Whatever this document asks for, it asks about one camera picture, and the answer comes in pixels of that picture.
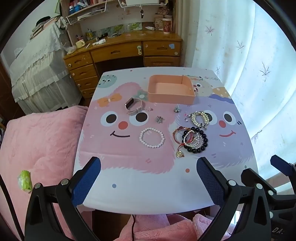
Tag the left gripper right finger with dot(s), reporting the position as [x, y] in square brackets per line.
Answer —
[214, 182]

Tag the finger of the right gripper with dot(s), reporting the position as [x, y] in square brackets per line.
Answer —
[250, 178]
[284, 167]

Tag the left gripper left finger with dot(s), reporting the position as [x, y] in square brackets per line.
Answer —
[82, 181]

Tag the pink strap smart watch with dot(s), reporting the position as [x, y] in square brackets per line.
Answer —
[133, 106]

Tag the green tissue packet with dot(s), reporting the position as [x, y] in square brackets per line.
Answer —
[24, 181]

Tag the cartoon printed table cloth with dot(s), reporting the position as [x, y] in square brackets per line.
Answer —
[140, 171]

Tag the teal flower earring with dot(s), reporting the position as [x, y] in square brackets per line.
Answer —
[176, 109]

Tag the grey flower brooch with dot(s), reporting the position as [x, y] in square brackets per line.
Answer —
[159, 119]

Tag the peach plastic tray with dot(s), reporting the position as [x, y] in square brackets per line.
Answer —
[174, 89]

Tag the white lace covered furniture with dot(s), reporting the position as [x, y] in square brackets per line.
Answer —
[40, 80]

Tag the wooden desk with drawers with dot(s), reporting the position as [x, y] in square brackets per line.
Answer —
[129, 50]

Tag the white floral curtain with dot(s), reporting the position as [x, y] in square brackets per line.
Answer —
[255, 61]

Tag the yellow cheese shaped mug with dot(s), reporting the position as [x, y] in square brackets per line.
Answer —
[80, 44]

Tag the red patterned cup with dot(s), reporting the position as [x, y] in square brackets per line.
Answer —
[167, 25]

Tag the white wire shelf rack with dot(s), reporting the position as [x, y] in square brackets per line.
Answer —
[81, 10]

